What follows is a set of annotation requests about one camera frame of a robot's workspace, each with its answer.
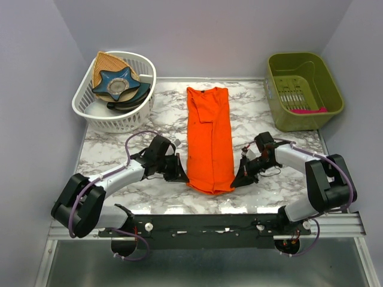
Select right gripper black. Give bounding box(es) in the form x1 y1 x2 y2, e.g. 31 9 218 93
231 155 276 188

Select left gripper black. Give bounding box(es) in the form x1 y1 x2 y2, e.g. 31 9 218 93
156 152 190 182

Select orange t shirt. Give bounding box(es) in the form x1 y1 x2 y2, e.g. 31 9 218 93
187 87 235 196

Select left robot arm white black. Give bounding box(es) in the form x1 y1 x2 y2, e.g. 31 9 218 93
51 134 189 238

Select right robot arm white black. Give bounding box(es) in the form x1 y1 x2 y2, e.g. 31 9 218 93
230 132 357 234

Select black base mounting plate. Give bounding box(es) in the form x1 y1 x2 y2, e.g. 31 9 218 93
98 212 314 251

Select dark stacked plates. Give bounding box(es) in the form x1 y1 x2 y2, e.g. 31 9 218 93
107 86 150 112

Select green plastic bin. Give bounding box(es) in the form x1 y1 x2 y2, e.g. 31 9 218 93
264 52 344 132

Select pink cloth in bin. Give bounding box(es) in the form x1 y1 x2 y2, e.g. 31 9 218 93
290 107 327 114

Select blue star shaped dish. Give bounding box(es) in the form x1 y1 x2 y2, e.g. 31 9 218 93
92 67 151 103

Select white plastic basket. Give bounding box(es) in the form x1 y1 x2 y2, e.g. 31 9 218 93
72 51 157 133

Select woven bamboo leaf tray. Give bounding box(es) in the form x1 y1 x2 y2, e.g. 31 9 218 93
93 51 139 88

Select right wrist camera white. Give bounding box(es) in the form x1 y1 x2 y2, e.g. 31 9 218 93
242 149 257 161

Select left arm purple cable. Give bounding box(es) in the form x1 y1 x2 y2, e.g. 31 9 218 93
68 130 164 261

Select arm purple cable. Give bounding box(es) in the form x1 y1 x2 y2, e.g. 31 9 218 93
241 138 357 258
68 130 164 261

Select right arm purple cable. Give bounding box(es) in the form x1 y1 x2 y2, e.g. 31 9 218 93
241 138 357 258

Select aluminium rail frame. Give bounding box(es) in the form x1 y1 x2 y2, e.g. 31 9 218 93
36 213 379 286

